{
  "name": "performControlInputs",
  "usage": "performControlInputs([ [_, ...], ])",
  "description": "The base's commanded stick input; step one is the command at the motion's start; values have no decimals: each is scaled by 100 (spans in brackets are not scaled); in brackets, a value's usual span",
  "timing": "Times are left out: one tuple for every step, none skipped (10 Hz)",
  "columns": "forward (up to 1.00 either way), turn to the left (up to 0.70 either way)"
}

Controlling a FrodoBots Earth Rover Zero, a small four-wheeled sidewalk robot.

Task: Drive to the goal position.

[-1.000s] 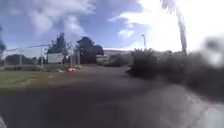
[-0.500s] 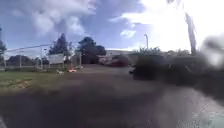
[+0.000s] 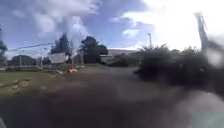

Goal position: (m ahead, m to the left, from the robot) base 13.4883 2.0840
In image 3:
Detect low pale building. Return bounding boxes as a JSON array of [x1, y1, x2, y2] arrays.
[[99, 48, 141, 64]]

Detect dark tree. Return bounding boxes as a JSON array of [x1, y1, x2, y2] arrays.
[[49, 32, 73, 56], [79, 35, 109, 64]]

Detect dark asphalt road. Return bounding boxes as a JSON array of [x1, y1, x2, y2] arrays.
[[0, 64, 224, 128]]

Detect orange object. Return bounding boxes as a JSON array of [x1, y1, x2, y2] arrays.
[[67, 66, 79, 74]]

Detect street lamp pole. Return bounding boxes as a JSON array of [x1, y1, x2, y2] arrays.
[[146, 32, 153, 48]]

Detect white sign board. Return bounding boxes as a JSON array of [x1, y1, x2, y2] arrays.
[[48, 52, 67, 65]]

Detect dark green bushes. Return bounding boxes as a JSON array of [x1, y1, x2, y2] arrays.
[[134, 44, 224, 91]]

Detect green grass stretch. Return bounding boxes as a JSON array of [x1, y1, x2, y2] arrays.
[[0, 70, 63, 98]]

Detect tall pole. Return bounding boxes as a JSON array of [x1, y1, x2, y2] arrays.
[[194, 12, 210, 56]]

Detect wire mesh fence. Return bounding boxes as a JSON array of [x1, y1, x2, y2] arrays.
[[0, 46, 84, 71]]

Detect overhead wires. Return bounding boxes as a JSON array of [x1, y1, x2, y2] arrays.
[[5, 42, 56, 53]]

